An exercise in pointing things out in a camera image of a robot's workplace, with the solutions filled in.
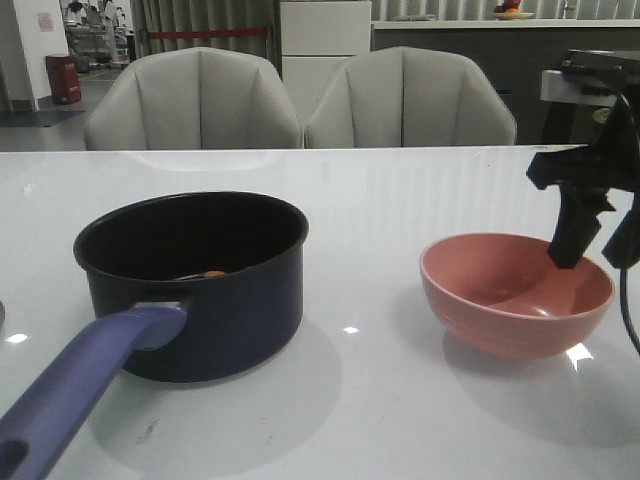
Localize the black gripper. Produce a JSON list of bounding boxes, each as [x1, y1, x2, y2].
[[526, 94, 639, 269]]

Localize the pink plastic bowl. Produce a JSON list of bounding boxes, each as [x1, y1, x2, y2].
[[419, 233, 615, 359]]

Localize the orange ham slices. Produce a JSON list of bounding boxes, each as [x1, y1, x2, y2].
[[202, 270, 226, 278]]

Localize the grey counter with white top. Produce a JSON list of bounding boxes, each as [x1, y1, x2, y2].
[[370, 19, 640, 147]]

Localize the fruit plate on counter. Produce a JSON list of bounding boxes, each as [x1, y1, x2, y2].
[[491, 0, 534, 21]]

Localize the right grey upholstered chair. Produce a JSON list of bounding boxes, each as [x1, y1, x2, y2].
[[304, 47, 517, 149]]

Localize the grey upholstered chair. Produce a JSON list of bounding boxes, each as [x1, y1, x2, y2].
[[304, 47, 517, 149], [84, 47, 303, 150]]

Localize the white cabinet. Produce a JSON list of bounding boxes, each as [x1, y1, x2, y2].
[[280, 1, 371, 123]]

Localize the red barrier tape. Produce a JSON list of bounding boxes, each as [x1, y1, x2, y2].
[[146, 27, 269, 40]]

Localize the left grey upholstered chair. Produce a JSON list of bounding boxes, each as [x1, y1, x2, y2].
[[84, 47, 303, 150]]

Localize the red trash bin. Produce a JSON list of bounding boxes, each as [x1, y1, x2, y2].
[[45, 54, 81, 105]]

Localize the black cable right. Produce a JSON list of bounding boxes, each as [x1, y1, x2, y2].
[[618, 267, 640, 357]]

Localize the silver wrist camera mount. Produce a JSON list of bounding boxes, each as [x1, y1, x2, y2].
[[540, 49, 639, 106]]

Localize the dark blue saucepan purple handle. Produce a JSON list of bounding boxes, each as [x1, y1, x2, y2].
[[1, 191, 309, 479]]

